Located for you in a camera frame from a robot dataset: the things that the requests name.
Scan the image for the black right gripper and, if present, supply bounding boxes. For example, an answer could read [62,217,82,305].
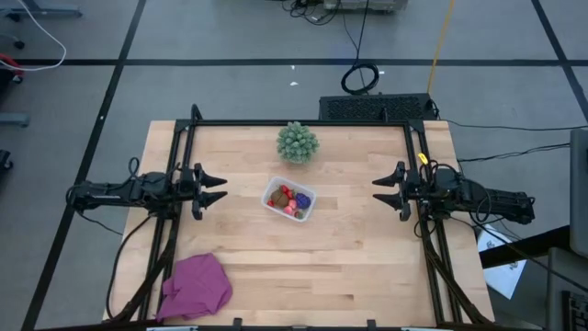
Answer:
[371,160,424,223]

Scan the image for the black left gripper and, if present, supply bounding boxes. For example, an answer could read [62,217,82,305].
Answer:
[176,162,230,222]

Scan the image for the brown toy kiwi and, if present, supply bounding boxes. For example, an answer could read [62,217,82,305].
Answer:
[270,189,290,209]

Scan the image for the clear plastic tupperware container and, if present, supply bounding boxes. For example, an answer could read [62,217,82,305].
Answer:
[260,176,318,223]

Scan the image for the black computer case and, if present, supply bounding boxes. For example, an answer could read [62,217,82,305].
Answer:
[318,93,436,122]

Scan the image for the green artificial succulent plant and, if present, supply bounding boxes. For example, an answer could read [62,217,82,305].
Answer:
[275,120,321,166]

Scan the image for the purple cloth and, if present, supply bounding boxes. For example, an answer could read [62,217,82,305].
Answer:
[155,252,234,323]

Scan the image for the white printed paper sheet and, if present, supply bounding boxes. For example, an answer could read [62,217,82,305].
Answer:
[476,223,528,301]

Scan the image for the black bar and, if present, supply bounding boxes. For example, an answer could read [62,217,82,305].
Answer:
[480,224,571,270]

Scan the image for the grey cabinet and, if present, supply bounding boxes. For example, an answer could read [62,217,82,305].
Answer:
[569,128,588,258]

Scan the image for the grey floor device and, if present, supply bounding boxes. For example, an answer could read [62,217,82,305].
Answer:
[322,0,410,13]

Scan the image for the grey box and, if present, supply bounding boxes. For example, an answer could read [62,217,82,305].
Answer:
[545,246,588,331]

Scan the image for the grey furniture foot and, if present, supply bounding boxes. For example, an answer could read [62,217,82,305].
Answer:
[0,113,30,129]

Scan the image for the black keyboard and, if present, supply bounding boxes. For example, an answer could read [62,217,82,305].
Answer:
[560,290,588,325]

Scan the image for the red floor object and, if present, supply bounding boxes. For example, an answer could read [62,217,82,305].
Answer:
[0,53,25,78]

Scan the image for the grey furniture base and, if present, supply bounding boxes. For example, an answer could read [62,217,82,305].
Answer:
[0,0,84,22]

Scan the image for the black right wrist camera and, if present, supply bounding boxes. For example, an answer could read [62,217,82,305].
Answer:
[411,169,431,195]

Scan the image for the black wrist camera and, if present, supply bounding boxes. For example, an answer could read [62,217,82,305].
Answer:
[177,170,194,194]
[411,169,431,195]

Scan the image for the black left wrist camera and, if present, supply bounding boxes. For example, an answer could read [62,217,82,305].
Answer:
[177,170,194,194]

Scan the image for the black metal table frame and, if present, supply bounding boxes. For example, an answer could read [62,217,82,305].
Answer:
[103,103,495,326]

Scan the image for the black coiled floor cable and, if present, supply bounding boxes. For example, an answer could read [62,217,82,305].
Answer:
[340,0,380,97]

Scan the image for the yellow hanging cable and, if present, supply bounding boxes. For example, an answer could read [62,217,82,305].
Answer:
[426,0,458,96]

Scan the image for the white floor cable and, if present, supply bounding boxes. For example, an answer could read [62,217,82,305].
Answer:
[0,0,68,73]

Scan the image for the black tangled cables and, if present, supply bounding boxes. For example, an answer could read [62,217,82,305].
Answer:
[280,0,333,27]

